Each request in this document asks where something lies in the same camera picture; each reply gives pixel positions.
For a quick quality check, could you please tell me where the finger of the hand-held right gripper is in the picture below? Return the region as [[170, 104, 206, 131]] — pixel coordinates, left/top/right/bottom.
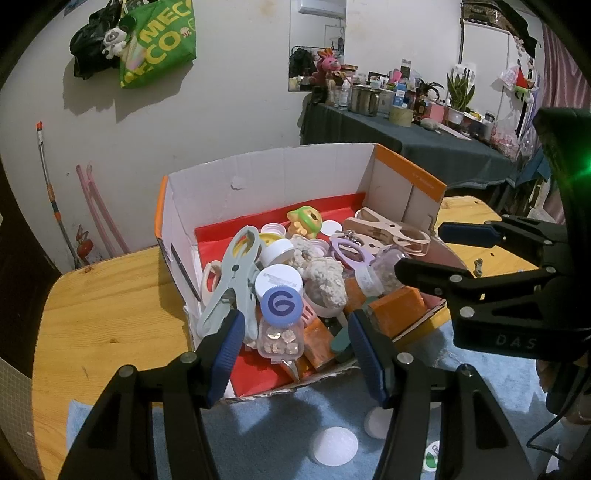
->
[[394, 257, 563, 320], [438, 213, 570, 271]]

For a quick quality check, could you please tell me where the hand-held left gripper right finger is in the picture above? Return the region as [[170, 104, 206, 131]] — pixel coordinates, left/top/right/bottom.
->
[[347, 309, 542, 480]]

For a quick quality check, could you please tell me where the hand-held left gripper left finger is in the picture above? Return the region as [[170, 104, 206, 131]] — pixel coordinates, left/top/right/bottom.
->
[[59, 309, 246, 480]]

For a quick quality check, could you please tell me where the white plastic cap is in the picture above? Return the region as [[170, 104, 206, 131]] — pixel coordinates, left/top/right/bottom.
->
[[364, 406, 393, 439], [313, 427, 359, 466]]

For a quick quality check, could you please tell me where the white orange cardboard box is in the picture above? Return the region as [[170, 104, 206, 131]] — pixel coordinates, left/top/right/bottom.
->
[[154, 142, 476, 404]]

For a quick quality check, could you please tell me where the teal hair clip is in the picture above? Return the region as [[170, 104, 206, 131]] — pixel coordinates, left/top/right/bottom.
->
[[331, 323, 356, 365]]

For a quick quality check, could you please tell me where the clear plastic bottle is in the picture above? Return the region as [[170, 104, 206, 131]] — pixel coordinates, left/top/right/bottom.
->
[[355, 247, 411, 296]]

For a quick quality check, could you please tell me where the beige large clip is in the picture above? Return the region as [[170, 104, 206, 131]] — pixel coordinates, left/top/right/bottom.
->
[[344, 207, 432, 257]]

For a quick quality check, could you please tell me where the purple clip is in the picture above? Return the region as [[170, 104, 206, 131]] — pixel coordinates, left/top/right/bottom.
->
[[329, 233, 376, 273]]

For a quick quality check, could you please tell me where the clear jar with blue lid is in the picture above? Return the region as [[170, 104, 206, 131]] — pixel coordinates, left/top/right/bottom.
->
[[257, 285, 306, 361]]

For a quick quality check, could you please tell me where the light blue towel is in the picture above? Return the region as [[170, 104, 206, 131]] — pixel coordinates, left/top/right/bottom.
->
[[67, 318, 568, 480]]

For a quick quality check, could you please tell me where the white lace scrunchie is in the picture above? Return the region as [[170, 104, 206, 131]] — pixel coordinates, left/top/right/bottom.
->
[[302, 258, 348, 309], [288, 235, 329, 278]]

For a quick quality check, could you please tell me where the grey-green large clip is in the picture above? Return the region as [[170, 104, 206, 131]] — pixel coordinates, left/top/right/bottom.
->
[[198, 225, 262, 344]]

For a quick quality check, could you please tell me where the white round lid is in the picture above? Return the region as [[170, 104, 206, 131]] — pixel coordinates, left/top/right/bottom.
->
[[255, 264, 305, 301]]

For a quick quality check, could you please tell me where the dark green tablecloth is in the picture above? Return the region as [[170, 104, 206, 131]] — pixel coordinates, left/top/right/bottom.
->
[[300, 99, 520, 190]]

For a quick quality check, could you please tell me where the blue cloth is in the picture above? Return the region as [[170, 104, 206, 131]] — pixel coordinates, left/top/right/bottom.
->
[[522, 143, 552, 185]]

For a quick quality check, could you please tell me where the yellow tape roll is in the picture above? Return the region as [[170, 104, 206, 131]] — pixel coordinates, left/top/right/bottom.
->
[[233, 233, 279, 259]]

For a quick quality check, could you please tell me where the green capybara toy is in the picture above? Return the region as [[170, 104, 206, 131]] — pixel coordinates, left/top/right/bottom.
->
[[286, 208, 324, 240]]

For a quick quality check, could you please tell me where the snake plant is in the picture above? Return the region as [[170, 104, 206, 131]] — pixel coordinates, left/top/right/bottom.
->
[[445, 69, 476, 124]]

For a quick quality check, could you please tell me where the watermelon slice plush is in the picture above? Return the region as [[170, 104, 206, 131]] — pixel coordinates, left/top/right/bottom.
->
[[501, 65, 539, 100]]

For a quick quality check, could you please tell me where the metal pot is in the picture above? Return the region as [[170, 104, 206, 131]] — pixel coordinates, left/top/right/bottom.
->
[[351, 84, 382, 116]]

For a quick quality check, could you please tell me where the white tall cabinet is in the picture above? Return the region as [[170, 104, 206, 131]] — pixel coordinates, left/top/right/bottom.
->
[[459, 18, 513, 116]]

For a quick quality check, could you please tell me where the pink curtain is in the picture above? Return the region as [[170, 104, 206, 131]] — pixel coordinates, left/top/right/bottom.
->
[[540, 23, 591, 112]]

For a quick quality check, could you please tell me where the pink hanger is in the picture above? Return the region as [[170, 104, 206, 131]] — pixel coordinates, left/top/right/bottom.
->
[[76, 162, 130, 259]]

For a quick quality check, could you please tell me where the pink plush toy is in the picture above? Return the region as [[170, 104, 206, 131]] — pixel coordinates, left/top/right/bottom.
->
[[310, 48, 345, 86]]

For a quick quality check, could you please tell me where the green shopping bag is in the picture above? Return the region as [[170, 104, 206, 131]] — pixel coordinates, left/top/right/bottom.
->
[[119, 0, 197, 89]]

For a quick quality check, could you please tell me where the black bag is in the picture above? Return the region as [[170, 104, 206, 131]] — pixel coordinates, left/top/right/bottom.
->
[[69, 0, 134, 80]]

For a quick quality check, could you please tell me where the black cable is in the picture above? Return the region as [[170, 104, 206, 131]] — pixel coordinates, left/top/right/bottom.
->
[[526, 383, 578, 476]]

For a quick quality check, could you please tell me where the broom with orange handle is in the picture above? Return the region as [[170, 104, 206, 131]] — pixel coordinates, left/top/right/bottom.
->
[[36, 121, 86, 271]]

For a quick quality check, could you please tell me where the wall mirror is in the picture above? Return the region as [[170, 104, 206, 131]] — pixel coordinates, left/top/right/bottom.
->
[[288, 0, 347, 92]]

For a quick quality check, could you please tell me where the panda plush keychain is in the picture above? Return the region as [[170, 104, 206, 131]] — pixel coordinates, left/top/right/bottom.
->
[[102, 27, 129, 60]]

